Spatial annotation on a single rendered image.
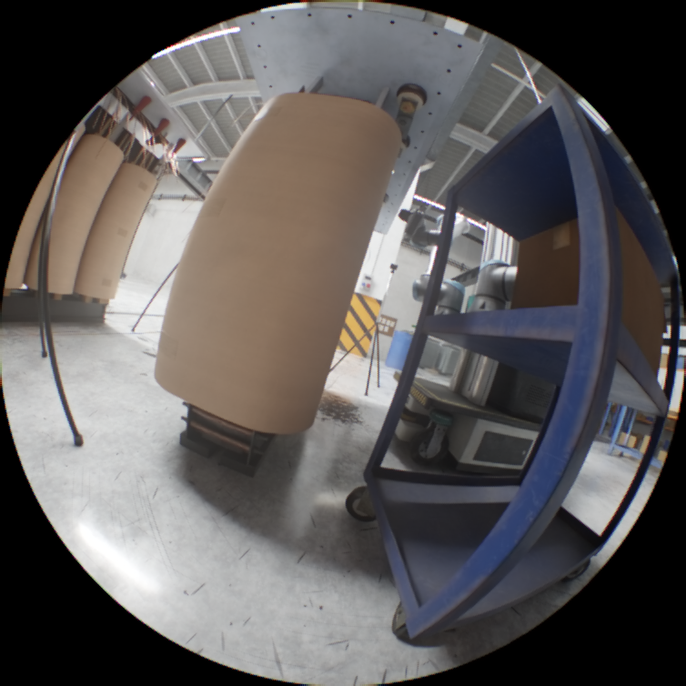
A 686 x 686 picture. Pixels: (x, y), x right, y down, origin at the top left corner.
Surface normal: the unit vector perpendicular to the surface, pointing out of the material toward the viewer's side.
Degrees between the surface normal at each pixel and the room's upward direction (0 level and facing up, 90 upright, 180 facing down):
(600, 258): 90
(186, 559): 0
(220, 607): 0
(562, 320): 90
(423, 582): 0
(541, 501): 90
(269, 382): 90
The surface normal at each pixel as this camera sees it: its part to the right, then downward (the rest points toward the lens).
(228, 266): 0.01, 0.05
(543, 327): -0.95, -0.29
